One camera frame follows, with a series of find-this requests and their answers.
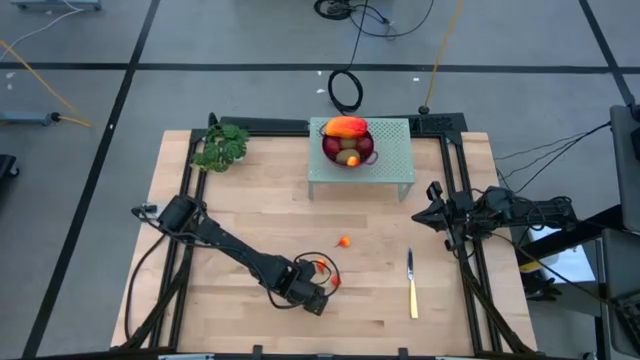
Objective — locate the wrinkled red orange pepper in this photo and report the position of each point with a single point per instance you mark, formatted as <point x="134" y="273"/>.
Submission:
<point x="336" y="281"/>

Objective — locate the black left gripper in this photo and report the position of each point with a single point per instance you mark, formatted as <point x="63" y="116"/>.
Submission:
<point x="302" y="292"/>

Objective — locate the green plant in white pot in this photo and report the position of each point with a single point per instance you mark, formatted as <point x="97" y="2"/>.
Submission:
<point x="220" y="147"/>

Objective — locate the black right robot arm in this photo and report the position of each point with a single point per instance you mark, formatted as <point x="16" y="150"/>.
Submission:
<point x="545" y="212"/>

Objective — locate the black metal rig frame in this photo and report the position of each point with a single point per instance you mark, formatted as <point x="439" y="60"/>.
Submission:
<point x="265" y="126"/>

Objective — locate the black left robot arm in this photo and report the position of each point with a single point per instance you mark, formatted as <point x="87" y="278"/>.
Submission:
<point x="240" y="252"/>

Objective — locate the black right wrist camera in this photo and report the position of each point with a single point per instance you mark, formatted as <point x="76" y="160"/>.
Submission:
<point x="461" y="205"/>

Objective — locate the grey power strip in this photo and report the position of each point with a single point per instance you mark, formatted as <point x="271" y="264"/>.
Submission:
<point x="22" y="118"/>

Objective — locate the grey panel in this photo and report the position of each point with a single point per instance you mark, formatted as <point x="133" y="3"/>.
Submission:
<point x="622" y="270"/>

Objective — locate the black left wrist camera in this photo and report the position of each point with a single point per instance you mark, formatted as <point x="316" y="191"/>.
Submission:
<point x="306" y="270"/>

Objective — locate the black floor object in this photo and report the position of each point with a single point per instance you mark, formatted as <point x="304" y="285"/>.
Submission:
<point x="6" y="165"/>

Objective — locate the orange yellow mango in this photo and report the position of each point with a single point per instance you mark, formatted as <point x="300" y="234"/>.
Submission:
<point x="346" y="127"/>

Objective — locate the pale green perforated riser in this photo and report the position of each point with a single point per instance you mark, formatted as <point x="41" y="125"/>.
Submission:
<point x="395" y="160"/>

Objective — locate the small round orange fruit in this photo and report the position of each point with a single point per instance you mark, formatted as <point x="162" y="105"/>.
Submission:
<point x="344" y="242"/>
<point x="321" y="263"/>

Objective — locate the maroon plastic colander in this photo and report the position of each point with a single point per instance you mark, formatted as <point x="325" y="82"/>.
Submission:
<point x="334" y="160"/>

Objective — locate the yellow-green fruit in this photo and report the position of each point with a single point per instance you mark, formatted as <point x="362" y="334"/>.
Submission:
<point x="344" y="156"/>

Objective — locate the orange pear with stem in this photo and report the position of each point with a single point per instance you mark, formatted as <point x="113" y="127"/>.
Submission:
<point x="353" y="161"/>

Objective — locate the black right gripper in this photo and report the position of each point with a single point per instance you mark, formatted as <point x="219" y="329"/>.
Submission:
<point x="462" y="225"/>

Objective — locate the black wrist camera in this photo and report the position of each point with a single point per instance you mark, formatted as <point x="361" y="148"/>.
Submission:
<point x="306" y="270"/>
<point x="461" y="205"/>

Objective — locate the black diagonal beam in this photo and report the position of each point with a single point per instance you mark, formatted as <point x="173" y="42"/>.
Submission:
<point x="597" y="222"/>

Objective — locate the dark red pomegranate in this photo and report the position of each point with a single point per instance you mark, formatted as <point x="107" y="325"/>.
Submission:
<point x="332" y="146"/>
<point x="365" y="145"/>

